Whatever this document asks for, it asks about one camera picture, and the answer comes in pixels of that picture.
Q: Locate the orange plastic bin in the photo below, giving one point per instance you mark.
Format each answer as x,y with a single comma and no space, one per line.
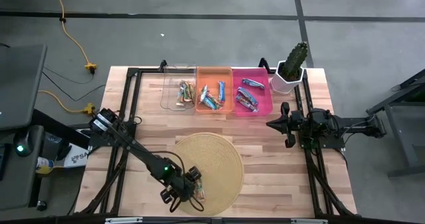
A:
212,77

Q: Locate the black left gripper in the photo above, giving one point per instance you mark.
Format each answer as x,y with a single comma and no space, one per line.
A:
177,182

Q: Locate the round woven straw placemat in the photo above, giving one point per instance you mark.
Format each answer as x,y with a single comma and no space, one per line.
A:
219,171

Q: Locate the green cactus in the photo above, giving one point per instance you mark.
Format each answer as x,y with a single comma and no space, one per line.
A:
293,61

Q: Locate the dark blue granola bar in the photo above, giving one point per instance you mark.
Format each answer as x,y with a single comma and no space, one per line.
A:
253,83
247,104
248,96

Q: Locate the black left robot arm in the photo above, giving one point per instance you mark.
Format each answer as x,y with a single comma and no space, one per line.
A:
139,149

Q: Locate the dark grey desk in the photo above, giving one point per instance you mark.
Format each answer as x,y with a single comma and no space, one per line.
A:
20,84

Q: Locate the clear plastic bin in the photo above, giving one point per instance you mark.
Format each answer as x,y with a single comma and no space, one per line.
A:
172,91

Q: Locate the pink plastic bin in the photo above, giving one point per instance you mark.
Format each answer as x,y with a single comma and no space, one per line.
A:
265,101

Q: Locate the peanut butter chocolate granola bar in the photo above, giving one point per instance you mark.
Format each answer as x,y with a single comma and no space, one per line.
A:
200,192
181,94
193,96
188,91

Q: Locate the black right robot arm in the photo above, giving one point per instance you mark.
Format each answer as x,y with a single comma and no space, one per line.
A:
355,124

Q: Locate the black device with green light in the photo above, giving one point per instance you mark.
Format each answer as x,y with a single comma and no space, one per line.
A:
23,144

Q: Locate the black metal table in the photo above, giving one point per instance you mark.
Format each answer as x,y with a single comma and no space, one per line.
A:
395,127

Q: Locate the yellow and white bottle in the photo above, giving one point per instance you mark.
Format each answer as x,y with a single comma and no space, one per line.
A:
44,165

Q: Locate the black aluminium table frame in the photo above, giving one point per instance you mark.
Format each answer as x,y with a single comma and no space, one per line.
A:
133,71

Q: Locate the white planter pot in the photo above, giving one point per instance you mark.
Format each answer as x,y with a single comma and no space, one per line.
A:
280,86

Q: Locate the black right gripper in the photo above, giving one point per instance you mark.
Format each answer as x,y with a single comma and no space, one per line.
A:
298,124

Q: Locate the silver aluminium profile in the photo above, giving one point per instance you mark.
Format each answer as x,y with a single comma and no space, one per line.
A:
308,221
124,220

